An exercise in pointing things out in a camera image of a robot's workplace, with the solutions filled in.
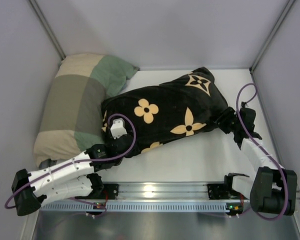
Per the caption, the black floral plush pillowcase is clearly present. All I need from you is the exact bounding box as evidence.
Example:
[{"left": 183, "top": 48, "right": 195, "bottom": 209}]
[{"left": 101, "top": 67, "right": 228, "bottom": 158}]

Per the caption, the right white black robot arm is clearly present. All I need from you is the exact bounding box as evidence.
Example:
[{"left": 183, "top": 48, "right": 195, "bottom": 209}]
[{"left": 215, "top": 107, "right": 298, "bottom": 219}]

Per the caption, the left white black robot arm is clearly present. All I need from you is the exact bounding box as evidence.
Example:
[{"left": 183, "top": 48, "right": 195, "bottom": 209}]
[{"left": 11, "top": 134, "right": 137, "bottom": 217}]

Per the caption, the green beige patchwork pillow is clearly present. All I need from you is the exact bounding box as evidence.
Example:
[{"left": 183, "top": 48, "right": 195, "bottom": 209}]
[{"left": 33, "top": 53, "right": 139, "bottom": 166}]

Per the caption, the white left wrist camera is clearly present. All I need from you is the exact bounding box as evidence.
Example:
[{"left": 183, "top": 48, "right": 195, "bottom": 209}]
[{"left": 110, "top": 118, "right": 127, "bottom": 140}]

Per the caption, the perforated grey cable duct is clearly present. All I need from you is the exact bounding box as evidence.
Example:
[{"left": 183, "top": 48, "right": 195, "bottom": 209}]
[{"left": 40, "top": 199, "right": 241, "bottom": 213}]

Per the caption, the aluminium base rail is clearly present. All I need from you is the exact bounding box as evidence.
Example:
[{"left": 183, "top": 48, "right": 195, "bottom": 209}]
[{"left": 41, "top": 181, "right": 300, "bottom": 201}]

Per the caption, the right aluminium corner post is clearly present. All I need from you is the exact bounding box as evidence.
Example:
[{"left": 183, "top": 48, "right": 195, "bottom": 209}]
[{"left": 249, "top": 0, "right": 297, "bottom": 75}]

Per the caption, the aluminium corner post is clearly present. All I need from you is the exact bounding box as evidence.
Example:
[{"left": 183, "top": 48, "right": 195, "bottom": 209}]
[
  {"left": 27, "top": 0, "right": 66, "bottom": 61},
  {"left": 249, "top": 0, "right": 297, "bottom": 75}
]

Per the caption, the left aluminium corner post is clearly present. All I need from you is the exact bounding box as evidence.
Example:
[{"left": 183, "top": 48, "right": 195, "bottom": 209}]
[{"left": 27, "top": 0, "right": 66, "bottom": 61}]

